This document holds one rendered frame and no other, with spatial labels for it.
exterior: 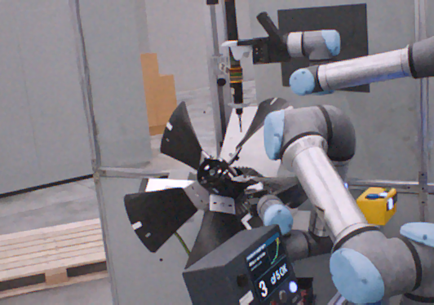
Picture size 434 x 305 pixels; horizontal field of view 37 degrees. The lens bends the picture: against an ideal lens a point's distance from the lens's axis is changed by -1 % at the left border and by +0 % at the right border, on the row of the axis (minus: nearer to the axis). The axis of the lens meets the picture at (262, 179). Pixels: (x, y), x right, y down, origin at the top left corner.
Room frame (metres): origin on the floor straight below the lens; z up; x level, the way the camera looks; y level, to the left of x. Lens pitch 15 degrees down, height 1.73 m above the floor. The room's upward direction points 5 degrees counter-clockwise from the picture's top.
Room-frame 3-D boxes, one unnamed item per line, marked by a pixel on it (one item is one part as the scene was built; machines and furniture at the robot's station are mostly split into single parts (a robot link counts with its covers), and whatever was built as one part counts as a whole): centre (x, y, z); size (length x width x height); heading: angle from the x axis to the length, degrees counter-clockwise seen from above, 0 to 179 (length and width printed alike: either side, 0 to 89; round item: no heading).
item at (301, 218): (2.65, -0.09, 0.85); 0.36 x 0.24 x 0.03; 63
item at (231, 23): (2.11, 0.06, 1.67); 0.03 x 0.03 x 0.21
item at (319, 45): (2.02, -0.21, 1.62); 0.11 x 0.08 x 0.09; 73
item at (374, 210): (2.20, -0.40, 1.02); 0.16 x 0.10 x 0.11; 153
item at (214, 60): (2.73, 0.14, 1.52); 0.10 x 0.07 x 0.09; 8
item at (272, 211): (1.70, -0.03, 1.17); 0.11 x 0.08 x 0.09; 10
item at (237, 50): (2.06, 0.05, 1.62); 0.09 x 0.03 x 0.06; 94
